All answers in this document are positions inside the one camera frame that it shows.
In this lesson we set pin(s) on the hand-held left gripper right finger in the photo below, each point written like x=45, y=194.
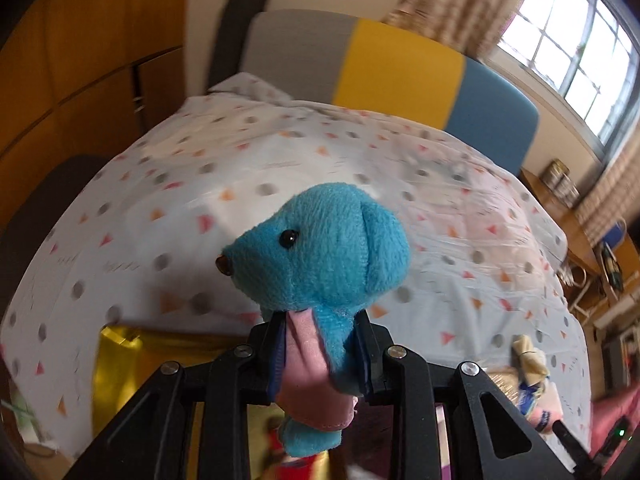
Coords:
x=364, y=365

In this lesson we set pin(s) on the beige fabric bow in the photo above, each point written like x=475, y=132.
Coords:
x=530, y=360

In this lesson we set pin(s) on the white patterned bed sheet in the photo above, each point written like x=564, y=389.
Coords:
x=150, y=260

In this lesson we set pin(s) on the group of tins and boxes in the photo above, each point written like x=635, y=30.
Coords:
x=560, y=180

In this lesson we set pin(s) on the black bag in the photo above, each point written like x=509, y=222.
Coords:
x=612, y=270

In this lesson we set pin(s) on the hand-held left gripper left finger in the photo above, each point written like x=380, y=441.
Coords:
x=274, y=370

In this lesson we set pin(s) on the wooden desk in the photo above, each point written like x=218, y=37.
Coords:
x=565, y=225

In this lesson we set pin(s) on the grey yellow blue headboard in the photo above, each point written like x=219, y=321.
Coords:
x=400, y=75

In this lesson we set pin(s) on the blue plush toy pink cape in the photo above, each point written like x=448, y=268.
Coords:
x=325, y=260

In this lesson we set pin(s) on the blue folding chair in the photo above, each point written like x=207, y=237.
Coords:
x=612, y=235

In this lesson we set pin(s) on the wooden wardrobe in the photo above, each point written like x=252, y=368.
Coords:
x=75, y=60

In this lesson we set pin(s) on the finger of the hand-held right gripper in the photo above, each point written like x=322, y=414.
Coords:
x=575, y=447

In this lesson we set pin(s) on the red fuzzy sock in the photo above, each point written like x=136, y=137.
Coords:
x=290, y=462

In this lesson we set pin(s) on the beige patterned curtain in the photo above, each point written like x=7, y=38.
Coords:
x=610, y=190
x=450, y=0

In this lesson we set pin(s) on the patterned white pillow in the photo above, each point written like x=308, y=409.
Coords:
x=235, y=95

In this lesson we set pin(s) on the pink fuzzy sock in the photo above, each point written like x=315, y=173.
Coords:
x=542, y=417

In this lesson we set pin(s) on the blue yellow tissue packet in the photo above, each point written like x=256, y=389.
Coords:
x=527, y=400

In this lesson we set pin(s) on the barred window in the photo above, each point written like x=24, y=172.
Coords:
x=575, y=35

